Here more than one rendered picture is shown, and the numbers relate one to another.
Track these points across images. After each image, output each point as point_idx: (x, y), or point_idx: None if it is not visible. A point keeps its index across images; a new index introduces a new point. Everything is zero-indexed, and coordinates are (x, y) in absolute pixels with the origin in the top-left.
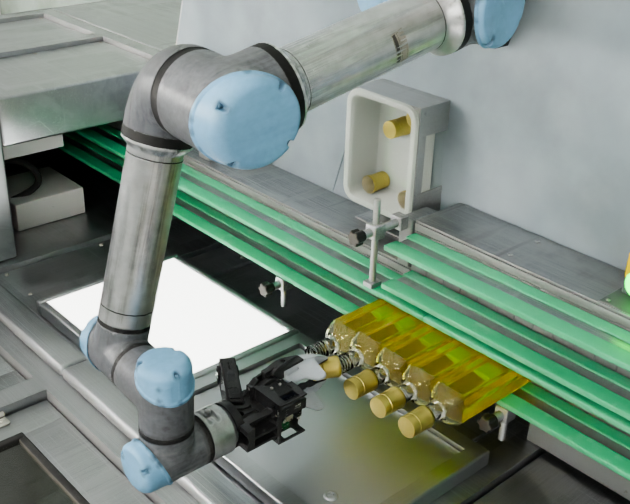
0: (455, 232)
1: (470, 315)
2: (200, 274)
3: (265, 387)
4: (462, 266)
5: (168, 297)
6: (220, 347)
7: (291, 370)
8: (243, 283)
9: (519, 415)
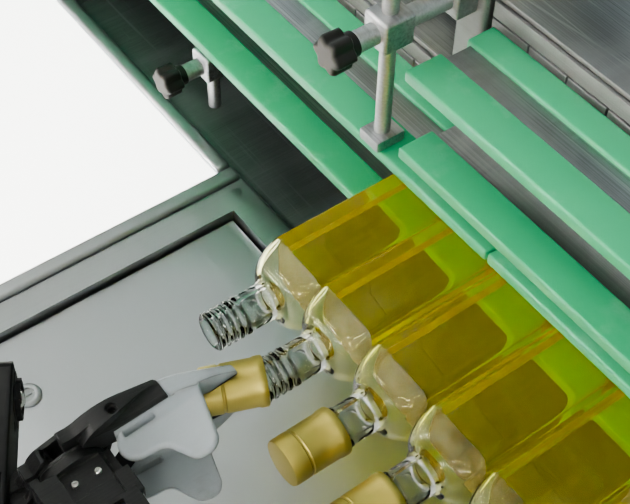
0: (592, 44)
1: (602, 271)
2: (59, 1)
3: (57, 486)
4: (595, 157)
5: None
6: (62, 214)
7: (135, 423)
8: (155, 16)
9: None
